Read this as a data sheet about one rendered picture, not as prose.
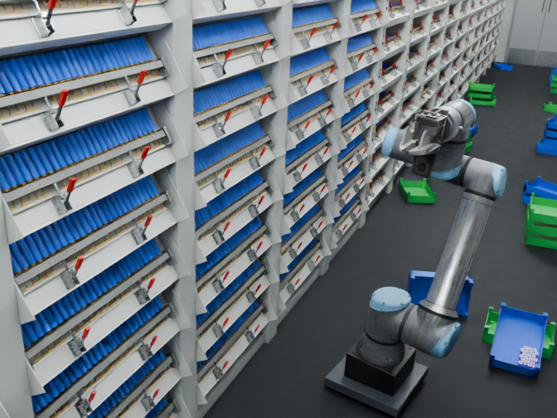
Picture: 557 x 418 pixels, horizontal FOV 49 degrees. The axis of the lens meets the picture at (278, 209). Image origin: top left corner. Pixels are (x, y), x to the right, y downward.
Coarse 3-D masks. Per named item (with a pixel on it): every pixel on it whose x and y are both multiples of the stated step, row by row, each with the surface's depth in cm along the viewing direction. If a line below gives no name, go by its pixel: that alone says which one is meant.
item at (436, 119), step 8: (416, 112) 152; (424, 112) 152; (432, 112) 153; (440, 112) 153; (448, 112) 157; (416, 120) 151; (424, 120) 150; (432, 120) 149; (440, 120) 148; (448, 120) 157; (416, 128) 151; (424, 128) 151; (432, 128) 150; (440, 128) 152; (448, 128) 158; (416, 136) 152; (432, 136) 150; (440, 136) 153; (416, 144) 153; (440, 144) 154
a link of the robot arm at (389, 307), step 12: (384, 288) 238; (396, 288) 238; (372, 300) 233; (384, 300) 230; (396, 300) 230; (408, 300) 230; (372, 312) 233; (384, 312) 229; (396, 312) 228; (408, 312) 228; (372, 324) 234; (384, 324) 231; (396, 324) 228; (372, 336) 236; (384, 336) 233; (396, 336) 230
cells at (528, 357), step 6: (522, 348) 263; (528, 348) 263; (534, 348) 262; (522, 354) 261; (528, 354) 261; (534, 354) 260; (522, 360) 259; (528, 360) 259; (534, 360) 258; (522, 366) 259; (528, 366) 257; (534, 366) 256
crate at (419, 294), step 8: (416, 272) 300; (424, 272) 300; (432, 272) 301; (408, 280) 303; (416, 280) 303; (424, 280) 303; (432, 280) 303; (472, 280) 295; (408, 288) 301; (416, 288) 305; (424, 288) 305; (464, 288) 303; (416, 296) 307; (424, 296) 306; (464, 296) 304; (416, 304) 309; (464, 304) 306; (464, 312) 302
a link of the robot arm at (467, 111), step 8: (448, 104) 164; (456, 104) 164; (464, 104) 166; (464, 112) 163; (472, 112) 168; (464, 120) 162; (472, 120) 168; (464, 128) 164; (456, 136) 167; (464, 136) 167
